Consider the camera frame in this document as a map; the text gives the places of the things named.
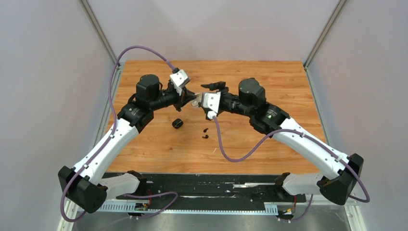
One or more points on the aluminium frame post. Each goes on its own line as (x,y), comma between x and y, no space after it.
(325,32)
(91,15)

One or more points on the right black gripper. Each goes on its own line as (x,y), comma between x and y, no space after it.
(214,86)

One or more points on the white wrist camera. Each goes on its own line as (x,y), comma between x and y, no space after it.
(210,103)
(179,79)

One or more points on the left aluminium frame post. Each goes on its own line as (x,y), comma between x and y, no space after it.
(91,15)

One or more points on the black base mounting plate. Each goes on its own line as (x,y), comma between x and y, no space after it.
(215,192)

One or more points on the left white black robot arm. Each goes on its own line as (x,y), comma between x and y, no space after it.
(83,183)

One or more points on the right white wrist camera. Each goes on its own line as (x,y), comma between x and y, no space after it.
(210,103)

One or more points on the black earbud charging case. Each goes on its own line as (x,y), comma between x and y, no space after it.
(177,123)

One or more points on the white earbud charging case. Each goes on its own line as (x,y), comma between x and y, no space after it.
(196,103)

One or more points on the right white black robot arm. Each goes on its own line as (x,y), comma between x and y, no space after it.
(338,173)

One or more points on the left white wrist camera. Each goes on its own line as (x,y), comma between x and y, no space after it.
(179,79)

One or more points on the right aluminium frame post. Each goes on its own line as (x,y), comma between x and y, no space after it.
(325,32)

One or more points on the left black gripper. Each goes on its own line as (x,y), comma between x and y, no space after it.
(185,96)

